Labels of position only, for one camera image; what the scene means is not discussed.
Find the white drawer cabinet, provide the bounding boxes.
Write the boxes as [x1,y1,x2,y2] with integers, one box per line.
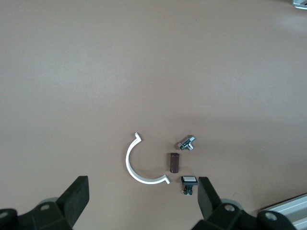
[259,193,307,230]

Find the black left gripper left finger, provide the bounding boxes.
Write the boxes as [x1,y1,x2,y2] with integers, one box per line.
[0,175,90,230]

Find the chrome metal fitting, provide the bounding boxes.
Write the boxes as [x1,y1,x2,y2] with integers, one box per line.
[177,135,196,151]

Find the white half-ring pipe clamp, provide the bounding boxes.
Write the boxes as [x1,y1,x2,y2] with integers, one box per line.
[125,132,171,185]

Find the silver metal bracket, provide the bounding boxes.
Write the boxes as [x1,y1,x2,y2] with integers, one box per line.
[291,0,307,10]

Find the white square push button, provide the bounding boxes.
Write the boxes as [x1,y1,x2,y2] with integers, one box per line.
[179,175,199,196]

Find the brown cylinder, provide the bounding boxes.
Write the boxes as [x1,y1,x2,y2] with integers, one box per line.
[166,152,180,173]

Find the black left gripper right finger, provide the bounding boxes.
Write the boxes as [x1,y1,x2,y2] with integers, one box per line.
[191,176,298,230]

